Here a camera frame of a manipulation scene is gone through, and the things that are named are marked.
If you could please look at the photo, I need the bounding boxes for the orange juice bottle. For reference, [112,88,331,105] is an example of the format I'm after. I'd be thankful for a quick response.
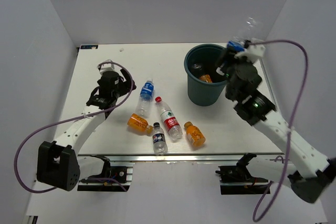
[199,74,212,83]
[184,121,206,147]
[127,113,153,134]

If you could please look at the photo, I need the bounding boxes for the tall blue label water bottle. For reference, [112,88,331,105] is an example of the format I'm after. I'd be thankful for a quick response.
[135,78,154,118]

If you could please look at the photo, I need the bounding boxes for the small blue label bottle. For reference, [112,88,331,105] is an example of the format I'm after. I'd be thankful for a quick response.
[191,63,204,72]

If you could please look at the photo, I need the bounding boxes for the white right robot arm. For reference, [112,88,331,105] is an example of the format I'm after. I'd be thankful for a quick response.
[216,47,335,204]

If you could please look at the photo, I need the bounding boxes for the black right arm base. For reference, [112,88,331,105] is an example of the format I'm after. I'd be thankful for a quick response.
[215,153,270,195]

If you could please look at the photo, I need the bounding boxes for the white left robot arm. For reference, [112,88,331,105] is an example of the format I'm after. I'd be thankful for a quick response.
[37,64,136,191]

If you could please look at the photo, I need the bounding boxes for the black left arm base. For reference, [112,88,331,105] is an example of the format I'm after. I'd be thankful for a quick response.
[77,155,133,192]

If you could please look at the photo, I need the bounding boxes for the dark green plastic bin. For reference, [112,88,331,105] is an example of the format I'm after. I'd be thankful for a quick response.
[184,44,226,106]

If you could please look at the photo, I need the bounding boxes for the blue sticker left corner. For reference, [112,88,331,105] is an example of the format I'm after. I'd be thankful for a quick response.
[80,45,98,50]

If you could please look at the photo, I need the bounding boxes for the red label water bottle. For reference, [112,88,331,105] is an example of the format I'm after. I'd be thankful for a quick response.
[155,97,183,141]

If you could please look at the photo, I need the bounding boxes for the pepsi bottle black cap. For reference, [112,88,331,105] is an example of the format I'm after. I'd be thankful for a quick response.
[152,122,168,155]

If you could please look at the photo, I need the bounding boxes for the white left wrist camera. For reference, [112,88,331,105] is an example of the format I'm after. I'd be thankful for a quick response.
[97,59,115,75]

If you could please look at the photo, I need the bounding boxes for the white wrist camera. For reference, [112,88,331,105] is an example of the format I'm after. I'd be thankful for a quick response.
[97,59,115,75]
[235,39,266,62]

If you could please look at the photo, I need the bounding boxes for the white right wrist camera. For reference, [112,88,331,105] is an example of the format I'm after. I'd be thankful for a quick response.
[235,39,266,62]

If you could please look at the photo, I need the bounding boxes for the aluminium table front rail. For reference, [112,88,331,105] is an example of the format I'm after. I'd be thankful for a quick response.
[78,152,283,164]

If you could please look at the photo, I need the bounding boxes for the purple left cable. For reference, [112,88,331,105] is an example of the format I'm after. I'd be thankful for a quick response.
[14,61,135,194]

